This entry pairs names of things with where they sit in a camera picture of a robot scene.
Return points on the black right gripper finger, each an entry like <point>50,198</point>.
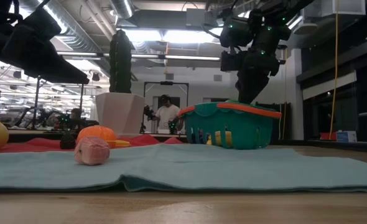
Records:
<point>245,90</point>
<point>258,88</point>

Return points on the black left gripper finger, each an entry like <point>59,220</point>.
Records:
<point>65,67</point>
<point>40,71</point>

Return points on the yellow toy banana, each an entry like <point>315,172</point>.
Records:
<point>224,139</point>

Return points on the orange toy fruit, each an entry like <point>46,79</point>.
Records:
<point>96,133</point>

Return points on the dark toy blackberry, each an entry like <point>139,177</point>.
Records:
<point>67,142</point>

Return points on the yellow toy squash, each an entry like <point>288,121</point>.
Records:
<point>122,143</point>

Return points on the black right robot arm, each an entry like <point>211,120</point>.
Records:
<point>264,34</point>

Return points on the black background robot arm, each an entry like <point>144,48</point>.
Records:
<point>147,112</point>

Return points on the teal basket orange rim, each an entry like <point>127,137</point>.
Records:
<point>249,127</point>

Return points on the black hanging spotlight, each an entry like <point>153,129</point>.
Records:
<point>95,77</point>
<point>17,74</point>

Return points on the person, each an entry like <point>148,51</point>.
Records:
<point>168,115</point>
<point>76,113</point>

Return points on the background work table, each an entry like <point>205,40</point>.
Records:
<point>31,135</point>

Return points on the white hexagonal planter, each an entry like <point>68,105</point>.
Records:
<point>119,113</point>

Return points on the red cloth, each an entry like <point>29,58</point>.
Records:
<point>37,144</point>

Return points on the long ceiling light strip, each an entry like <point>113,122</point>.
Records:
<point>177,57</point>

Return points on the teal cloth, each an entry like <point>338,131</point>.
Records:
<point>233,171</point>

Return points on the red bin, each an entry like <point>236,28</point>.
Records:
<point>328,135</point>

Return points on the blue and white box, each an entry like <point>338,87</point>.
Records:
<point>346,136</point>

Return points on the grey wall vent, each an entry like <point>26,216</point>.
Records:
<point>217,77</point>
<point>169,76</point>

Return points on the black metal rig frame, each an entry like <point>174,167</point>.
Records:
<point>36,102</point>

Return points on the silver ceiling duct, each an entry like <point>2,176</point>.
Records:
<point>122,7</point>

